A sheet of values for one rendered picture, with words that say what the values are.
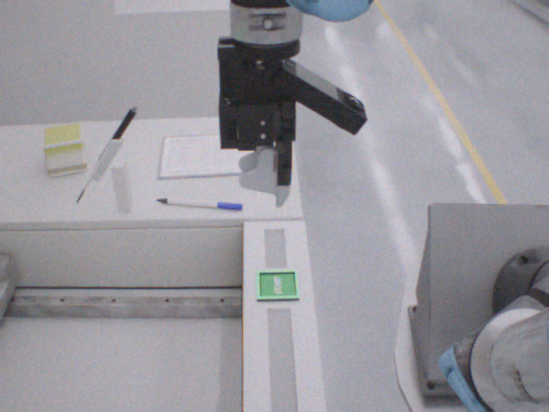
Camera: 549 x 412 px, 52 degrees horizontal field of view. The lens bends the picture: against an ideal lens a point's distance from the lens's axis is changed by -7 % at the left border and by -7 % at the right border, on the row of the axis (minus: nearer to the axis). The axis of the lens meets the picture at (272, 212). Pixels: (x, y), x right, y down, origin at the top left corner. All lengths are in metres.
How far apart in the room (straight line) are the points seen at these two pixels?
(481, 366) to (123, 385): 0.52
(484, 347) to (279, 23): 0.38
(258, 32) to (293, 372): 0.39
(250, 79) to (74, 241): 0.48
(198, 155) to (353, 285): 1.27
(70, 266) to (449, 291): 0.61
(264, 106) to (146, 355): 0.46
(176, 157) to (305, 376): 0.53
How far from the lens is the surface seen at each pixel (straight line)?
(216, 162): 1.07
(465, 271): 0.87
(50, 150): 1.07
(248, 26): 0.60
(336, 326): 2.10
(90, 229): 0.98
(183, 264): 1.00
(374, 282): 2.29
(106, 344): 0.97
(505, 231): 0.90
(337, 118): 0.65
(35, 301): 1.03
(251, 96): 0.65
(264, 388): 0.70
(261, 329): 0.77
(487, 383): 0.63
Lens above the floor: 1.52
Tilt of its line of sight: 36 degrees down
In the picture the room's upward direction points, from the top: straight up
